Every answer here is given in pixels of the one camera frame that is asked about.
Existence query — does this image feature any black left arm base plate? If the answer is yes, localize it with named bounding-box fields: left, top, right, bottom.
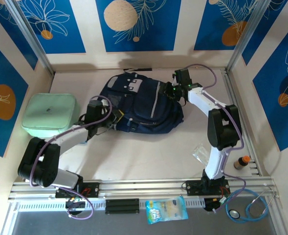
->
left=55, top=181, right=100, bottom=198

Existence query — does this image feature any navy blue student backpack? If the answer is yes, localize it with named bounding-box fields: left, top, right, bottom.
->
left=99, top=68, right=185, bottom=135

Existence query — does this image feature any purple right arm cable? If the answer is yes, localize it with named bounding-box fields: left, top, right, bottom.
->
left=186, top=63, right=247, bottom=213

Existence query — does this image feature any aluminium frame post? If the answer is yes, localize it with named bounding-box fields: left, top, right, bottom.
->
left=5, top=0, right=55, bottom=75
left=226, top=0, right=273, bottom=71

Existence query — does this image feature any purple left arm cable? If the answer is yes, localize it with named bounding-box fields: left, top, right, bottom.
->
left=29, top=95, right=113, bottom=221

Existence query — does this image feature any mint green lunch box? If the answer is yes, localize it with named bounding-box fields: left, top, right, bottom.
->
left=21, top=93, right=81, bottom=138

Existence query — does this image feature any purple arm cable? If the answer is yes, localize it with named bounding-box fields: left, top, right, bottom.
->
left=186, top=63, right=247, bottom=213
left=29, top=95, right=113, bottom=221

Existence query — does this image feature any brown bottle orange cap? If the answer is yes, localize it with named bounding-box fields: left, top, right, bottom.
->
left=233, top=156, right=251, bottom=170

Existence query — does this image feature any clear plastic bag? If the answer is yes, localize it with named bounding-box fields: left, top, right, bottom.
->
left=192, top=144, right=212, bottom=166

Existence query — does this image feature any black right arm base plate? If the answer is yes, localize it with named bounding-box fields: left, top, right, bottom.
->
left=185, top=179, right=230, bottom=196

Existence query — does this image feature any blue white snack packet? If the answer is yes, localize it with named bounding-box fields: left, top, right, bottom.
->
left=145, top=195, right=189, bottom=225

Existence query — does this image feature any white slotted cable duct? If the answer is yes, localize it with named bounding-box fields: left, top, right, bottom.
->
left=16, top=197, right=205, bottom=212

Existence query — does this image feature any grey metal shelf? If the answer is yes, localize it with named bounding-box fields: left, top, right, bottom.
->
left=10, top=209, right=281, bottom=235

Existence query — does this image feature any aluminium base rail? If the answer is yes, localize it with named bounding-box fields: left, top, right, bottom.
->
left=8, top=177, right=280, bottom=200

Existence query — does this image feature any black ribbed block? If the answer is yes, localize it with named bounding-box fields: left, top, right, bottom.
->
left=105, top=198, right=140, bottom=215

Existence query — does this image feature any blue stethoscope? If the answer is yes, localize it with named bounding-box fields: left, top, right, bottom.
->
left=225, top=187, right=275, bottom=224

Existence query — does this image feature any aluminium side rail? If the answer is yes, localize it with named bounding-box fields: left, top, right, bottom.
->
left=221, top=70, right=263, bottom=176

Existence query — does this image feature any blue floral wall panel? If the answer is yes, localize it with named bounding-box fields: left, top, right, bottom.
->
left=0, top=35, right=29, bottom=157
left=252, top=17, right=288, bottom=151
left=19, top=0, right=87, bottom=54
left=194, top=0, right=288, bottom=51
left=95, top=0, right=182, bottom=52

